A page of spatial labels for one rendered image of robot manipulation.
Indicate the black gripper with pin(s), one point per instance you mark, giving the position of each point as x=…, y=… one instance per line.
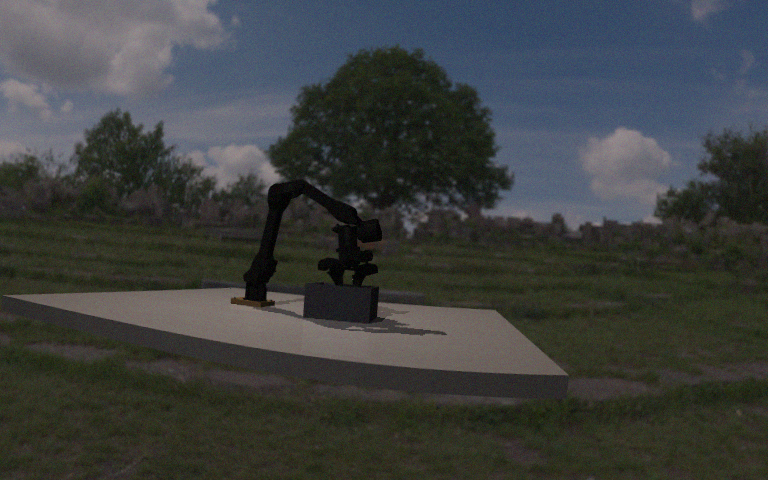
x=336, y=268

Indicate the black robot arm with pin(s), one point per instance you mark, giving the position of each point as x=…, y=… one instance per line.
x=279, y=195

